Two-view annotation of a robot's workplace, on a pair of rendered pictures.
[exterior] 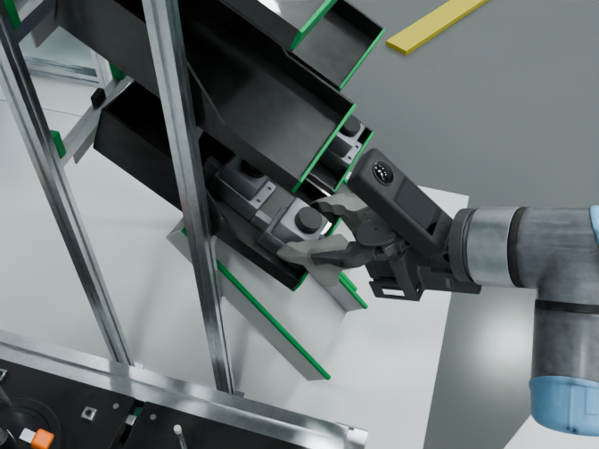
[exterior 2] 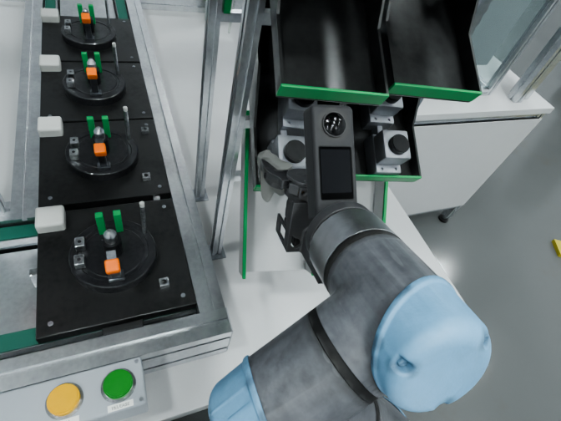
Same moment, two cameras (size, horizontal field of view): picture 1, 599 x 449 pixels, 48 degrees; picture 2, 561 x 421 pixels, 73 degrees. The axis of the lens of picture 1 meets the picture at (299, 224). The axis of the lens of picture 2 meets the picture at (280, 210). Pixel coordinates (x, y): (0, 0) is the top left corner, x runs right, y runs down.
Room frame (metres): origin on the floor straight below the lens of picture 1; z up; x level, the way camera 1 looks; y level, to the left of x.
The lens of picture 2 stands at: (0.19, -0.26, 1.59)
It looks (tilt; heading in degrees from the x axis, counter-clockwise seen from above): 49 degrees down; 39
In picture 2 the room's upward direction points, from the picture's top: 19 degrees clockwise
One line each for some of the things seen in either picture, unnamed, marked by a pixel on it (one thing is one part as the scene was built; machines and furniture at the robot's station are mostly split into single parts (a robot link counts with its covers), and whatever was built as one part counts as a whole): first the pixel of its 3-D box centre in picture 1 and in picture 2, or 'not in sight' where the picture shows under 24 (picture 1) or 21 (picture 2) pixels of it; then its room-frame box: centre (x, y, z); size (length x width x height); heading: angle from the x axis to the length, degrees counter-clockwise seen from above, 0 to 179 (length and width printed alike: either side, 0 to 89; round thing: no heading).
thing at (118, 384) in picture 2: not in sight; (118, 384); (0.20, -0.07, 0.96); 0.04 x 0.04 x 0.02
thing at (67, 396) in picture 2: not in sight; (64, 400); (0.14, -0.05, 0.96); 0.04 x 0.04 x 0.02
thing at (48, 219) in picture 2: not in sight; (52, 221); (0.21, 0.25, 0.97); 0.05 x 0.05 x 0.04; 73
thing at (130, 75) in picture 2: not in sight; (93, 73); (0.42, 0.61, 1.01); 0.24 x 0.24 x 0.13; 73
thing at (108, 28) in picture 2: not in sight; (87, 22); (0.49, 0.84, 1.01); 0.24 x 0.24 x 0.13; 73
